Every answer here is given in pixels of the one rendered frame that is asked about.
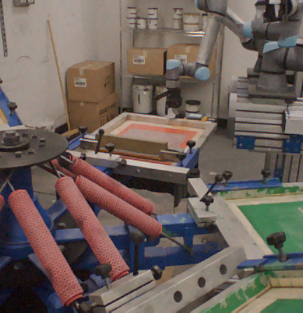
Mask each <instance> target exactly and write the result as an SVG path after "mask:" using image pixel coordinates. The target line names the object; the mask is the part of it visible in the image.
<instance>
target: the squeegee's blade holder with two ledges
mask: <svg viewBox="0 0 303 313"><path fill-rule="evenodd" d="M100 150H102V151H107V152H108V150H106V148H103V147H101V148H100ZM112 152H116V153H121V154H131V155H135V156H140V157H150V158H155V159H159V158H160V156H157V155H152V154H142V153H137V152H128V151H122V150H113V151H112Z"/></svg>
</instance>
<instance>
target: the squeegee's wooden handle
mask: <svg viewBox="0 0 303 313"><path fill-rule="evenodd" d="M98 139H99V133H96V135H95V140H96V141H97V142H98ZM109 143H110V144H115V150H122V151H128V152H137V153H142V154H152V155H157V156H160V158H161V152H160V151H161V150H162V151H168V142H165V141H160V140H150V139H144V138H134V137H129V136H119V135H113V134H107V133H105V134H104V135H103V136H102V138H101V144H100V147H99V149H100V148H101V147H103V148H106V145H108V144H109Z"/></svg>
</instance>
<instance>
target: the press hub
mask: <svg viewBox="0 0 303 313"><path fill-rule="evenodd" d="M68 147H69V144H68V141H67V139H66V138H65V137H63V136H61V135H59V134H57V133H53V132H49V131H42V130H34V129H15V130H6V131H0V187H1V186H2V184H3V183H4V181H5V180H6V178H5V177H4V175H3V173H2V170H4V171H6V173H7V175H9V173H10V172H11V171H12V170H15V172H14V173H13V175H12V176H11V178H10V180H11V182H12V184H13V186H14V187H15V190H16V191H18V190H25V191H27V193H28V194H29V196H30V198H31V199H32V201H33V203H34V205H35V206H36V209H37V210H38V212H39V214H40V215H41V217H42V219H43V221H44V222H45V224H46V226H47V227H48V230H49V231H50V233H51V235H52V237H53V238H54V240H55V238H56V235H57V234H56V231H57V230H66V229H75V228H79V227H78V225H77V223H76V222H75V221H74V219H73V217H72V216H71V214H67V213H64V214H63V215H62V216H61V217H60V218H59V219H58V220H57V221H55V222H54V221H53V220H52V218H51V217H50V216H49V215H48V213H47V212H46V209H43V207H42V206H41V204H40V203H39V201H38V195H37V194H36V193H35V192H34V190H33V182H32V175H31V167H34V166H39V165H42V164H45V163H48V162H50V161H53V160H55V159H57V158H59V157H61V156H62V155H63V154H64V153H65V152H66V151H67V150H68ZM12 193H13V191H12V189H11V187H10V185H9V183H7V185H6V186H5V188H4V189H3V191H2V192H1V195H2V196H3V197H4V200H5V202H6V204H5V205H4V207H3V208H2V210H1V211H0V255H1V256H9V257H11V258H12V261H11V262H10V263H8V264H7V265H6V266H5V267H4V268H3V269H1V270H0V287H1V288H3V287H15V290H16V291H15V292H14V293H13V294H12V295H11V296H10V297H9V298H8V299H7V300H6V301H5V302H4V303H3V304H2V305H1V306H0V313H48V308H47V307H46V306H45V305H44V303H43V302H42V301H41V300H40V299H39V297H38V296H37V295H36V294H35V293H34V292H33V291H32V290H31V285H30V284H35V283H39V282H42V281H45V277H44V276H43V275H42V274H41V272H40V271H39V270H38V269H37V268H36V267H35V266H34V265H33V264H32V263H31V262H30V261H29V260H28V259H27V257H28V255H31V254H35V251H34V250H33V248H32V246H31V244H30V242H29V241H28V239H27V236H26V235H25V233H24V231H23V230H22V227H21V225H20V223H19V221H18V220H17V218H16V216H15V214H14V212H13V211H12V209H11V207H10V205H9V203H8V198H9V196H10V195H11V194H12ZM57 246H58V247H59V249H60V251H61V252H62V254H63V256H64V258H65V259H66V262H67V263H68V264H69V267H70V268H71V267H73V266H74V265H75V264H77V262H79V260H81V259H82V257H83V256H84V255H85V253H86V251H87V249H88V247H89V244H88V242H87V240H86V241H78V242H62V243H57ZM72 272H73V274H74V275H75V276H76V277H77V278H78V279H79V280H80V281H81V282H85V281H87V280H89V279H90V275H91V273H90V269H86V270H72Z"/></svg>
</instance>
